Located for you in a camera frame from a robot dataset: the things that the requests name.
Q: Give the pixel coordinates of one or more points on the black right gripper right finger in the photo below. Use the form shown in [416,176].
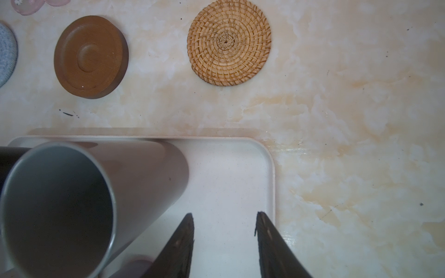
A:
[276,258]

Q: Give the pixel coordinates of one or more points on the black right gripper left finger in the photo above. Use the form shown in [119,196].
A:
[175,259]

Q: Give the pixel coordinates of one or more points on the grey mug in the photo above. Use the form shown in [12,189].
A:
[69,208]

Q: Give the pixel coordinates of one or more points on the round woven rattan coaster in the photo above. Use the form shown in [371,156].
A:
[229,42]

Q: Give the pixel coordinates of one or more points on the round brown wooden coaster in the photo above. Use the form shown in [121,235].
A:
[91,57]

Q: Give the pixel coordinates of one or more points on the round grey coaster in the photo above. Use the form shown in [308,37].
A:
[9,53]

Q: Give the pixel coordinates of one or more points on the pink flower silicone coaster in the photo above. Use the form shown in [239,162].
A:
[29,7]

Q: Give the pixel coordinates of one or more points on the lavender mug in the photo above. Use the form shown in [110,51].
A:
[133,269]

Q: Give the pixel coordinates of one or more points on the light grey tray mat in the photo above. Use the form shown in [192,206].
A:
[231,180]

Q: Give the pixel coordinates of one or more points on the black mug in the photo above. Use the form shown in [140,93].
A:
[8,157]

